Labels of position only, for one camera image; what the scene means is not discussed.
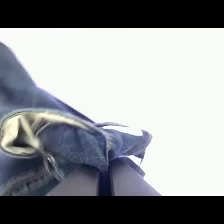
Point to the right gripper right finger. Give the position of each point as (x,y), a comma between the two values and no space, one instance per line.
(130,181)

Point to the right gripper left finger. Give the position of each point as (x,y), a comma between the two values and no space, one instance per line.
(81,183)

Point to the blue jeans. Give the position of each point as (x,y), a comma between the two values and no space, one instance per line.
(76,143)

